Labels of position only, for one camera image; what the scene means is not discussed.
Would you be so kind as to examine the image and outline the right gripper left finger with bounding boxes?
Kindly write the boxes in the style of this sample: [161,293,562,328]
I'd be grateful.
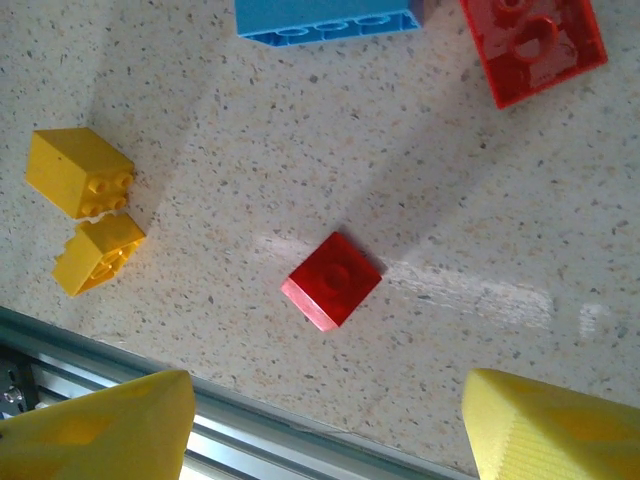
[0,368,197,480]

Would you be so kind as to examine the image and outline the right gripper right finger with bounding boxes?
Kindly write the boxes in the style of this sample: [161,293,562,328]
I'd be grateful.
[460,368,640,480]

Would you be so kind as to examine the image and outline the yellow lego brick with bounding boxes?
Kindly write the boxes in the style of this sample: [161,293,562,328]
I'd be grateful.
[51,213,147,299]
[24,127,136,221]

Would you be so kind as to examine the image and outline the small red sloped lego brick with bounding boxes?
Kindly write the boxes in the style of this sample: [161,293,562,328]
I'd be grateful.
[279,230,384,333]

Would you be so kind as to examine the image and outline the blue eight-stud lego brick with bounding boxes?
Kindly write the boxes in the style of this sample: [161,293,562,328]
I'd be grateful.
[234,0,426,50]

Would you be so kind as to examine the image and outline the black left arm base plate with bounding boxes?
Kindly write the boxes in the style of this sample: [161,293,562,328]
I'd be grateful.
[0,357,31,424]

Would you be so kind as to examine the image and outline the aluminium frame rail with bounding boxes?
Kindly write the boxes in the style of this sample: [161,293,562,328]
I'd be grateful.
[0,304,479,480]

